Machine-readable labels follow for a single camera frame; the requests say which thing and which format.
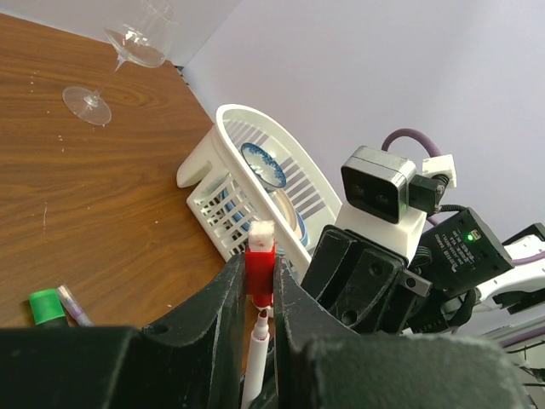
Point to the red pen cap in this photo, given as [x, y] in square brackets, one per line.
[260, 257]

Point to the purple pen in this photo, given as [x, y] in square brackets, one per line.
[73, 307]

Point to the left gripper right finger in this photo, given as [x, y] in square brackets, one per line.
[320, 363]

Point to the clear wine glass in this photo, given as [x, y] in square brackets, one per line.
[141, 32]

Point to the green highlighter cap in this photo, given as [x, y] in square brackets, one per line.
[47, 310]

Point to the blue rimmed plate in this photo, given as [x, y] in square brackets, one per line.
[301, 231]

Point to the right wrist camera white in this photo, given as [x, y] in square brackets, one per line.
[388, 200]

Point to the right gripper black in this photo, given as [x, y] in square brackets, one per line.
[365, 286]

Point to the cream plate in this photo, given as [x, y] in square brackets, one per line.
[286, 208]

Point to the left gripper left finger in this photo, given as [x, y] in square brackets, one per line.
[189, 358]

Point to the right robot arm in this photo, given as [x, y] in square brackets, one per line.
[471, 270]

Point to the white plastic dish basket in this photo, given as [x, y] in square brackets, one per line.
[248, 167]

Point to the blue white patterned bowl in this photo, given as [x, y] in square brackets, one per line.
[266, 169]

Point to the white pen red tip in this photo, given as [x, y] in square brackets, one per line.
[257, 358]

